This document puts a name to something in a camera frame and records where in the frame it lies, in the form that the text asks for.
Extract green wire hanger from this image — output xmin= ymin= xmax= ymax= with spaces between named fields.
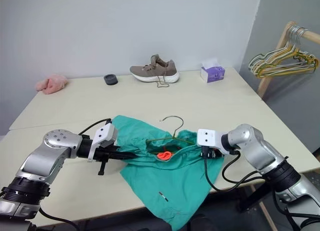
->
xmin=145 ymin=115 xmax=196 ymax=152
xmin=257 ymin=40 xmax=318 ymax=78

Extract yellow wire hanger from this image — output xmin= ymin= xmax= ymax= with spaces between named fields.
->
xmin=252 ymin=30 xmax=318 ymax=79

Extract black table frame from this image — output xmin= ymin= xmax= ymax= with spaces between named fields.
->
xmin=237 ymin=180 xmax=272 ymax=213

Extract green shorts with orange drawstring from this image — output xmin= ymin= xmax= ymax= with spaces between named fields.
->
xmin=112 ymin=114 xmax=226 ymax=231

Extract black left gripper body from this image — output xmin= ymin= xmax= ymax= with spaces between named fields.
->
xmin=93 ymin=145 xmax=121 ymax=176

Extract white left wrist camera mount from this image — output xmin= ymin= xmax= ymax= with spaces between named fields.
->
xmin=87 ymin=124 xmax=119 ymax=164

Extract clothes hangers on rack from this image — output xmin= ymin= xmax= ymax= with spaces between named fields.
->
xmin=248 ymin=25 xmax=317 ymax=77

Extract purple and white tissue box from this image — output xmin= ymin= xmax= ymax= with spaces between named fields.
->
xmin=199 ymin=58 xmax=226 ymax=84

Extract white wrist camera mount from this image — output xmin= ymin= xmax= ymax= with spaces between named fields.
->
xmin=196 ymin=128 xmax=224 ymax=148
xmin=87 ymin=124 xmax=119 ymax=164

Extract dark rounded shape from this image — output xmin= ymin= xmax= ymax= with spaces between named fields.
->
xmin=191 ymin=215 xmax=214 ymax=231

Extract brown sneaker with white sole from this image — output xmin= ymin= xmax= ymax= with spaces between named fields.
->
xmin=129 ymin=54 xmax=180 ymax=89

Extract black round dish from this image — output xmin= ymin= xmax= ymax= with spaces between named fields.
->
xmin=103 ymin=74 xmax=119 ymax=86

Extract wooden clothes rack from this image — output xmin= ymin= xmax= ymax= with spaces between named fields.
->
xmin=256 ymin=21 xmax=320 ymax=100

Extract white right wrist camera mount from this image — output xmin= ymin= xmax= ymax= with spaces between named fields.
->
xmin=196 ymin=128 xmax=224 ymax=148

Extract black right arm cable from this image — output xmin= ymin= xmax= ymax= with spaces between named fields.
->
xmin=202 ymin=149 xmax=266 ymax=193

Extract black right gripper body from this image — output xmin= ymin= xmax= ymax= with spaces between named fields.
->
xmin=199 ymin=145 xmax=224 ymax=159

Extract pink cloth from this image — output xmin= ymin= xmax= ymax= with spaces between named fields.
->
xmin=35 ymin=74 xmax=69 ymax=95

